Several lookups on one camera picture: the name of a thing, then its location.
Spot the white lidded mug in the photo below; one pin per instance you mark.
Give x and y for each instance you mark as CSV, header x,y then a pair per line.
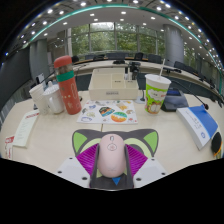
x,y
55,100

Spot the cat-shaped grey green mouse pad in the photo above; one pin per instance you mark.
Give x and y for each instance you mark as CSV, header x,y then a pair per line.
x,y
80,140

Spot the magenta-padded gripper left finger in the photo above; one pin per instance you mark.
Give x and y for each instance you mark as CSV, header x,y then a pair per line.
x,y
87,159

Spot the ceiling lights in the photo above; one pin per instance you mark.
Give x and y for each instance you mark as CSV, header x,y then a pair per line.
x,y
82,4

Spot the pink computer mouse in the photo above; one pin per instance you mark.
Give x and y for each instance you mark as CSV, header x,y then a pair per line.
x,y
111,156

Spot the red bottle with green band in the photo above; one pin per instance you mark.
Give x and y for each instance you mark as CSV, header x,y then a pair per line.
x,y
68,90

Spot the colourful sticker sheet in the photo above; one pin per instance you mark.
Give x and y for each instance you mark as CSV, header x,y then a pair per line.
x,y
108,113

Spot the blue and white book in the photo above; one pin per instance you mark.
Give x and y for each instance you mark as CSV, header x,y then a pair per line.
x,y
198,125

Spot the cream desk organizer box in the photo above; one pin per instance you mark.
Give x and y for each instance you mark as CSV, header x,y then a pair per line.
x,y
111,88

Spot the dark office chairs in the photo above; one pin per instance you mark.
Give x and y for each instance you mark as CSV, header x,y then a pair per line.
x,y
153,58

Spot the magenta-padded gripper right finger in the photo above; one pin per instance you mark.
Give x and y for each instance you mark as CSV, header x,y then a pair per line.
x,y
136,160

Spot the white paper booklet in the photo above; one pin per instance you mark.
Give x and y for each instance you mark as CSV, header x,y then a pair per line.
x,y
26,128

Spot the black gooseneck desk microphone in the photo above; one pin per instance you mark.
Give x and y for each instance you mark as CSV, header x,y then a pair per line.
x,y
75,59
206,106

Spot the red and white leaflet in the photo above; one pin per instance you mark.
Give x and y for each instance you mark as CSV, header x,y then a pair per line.
x,y
9,146

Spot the green printed drink cup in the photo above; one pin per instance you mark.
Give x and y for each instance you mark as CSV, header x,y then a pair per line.
x,y
156,95

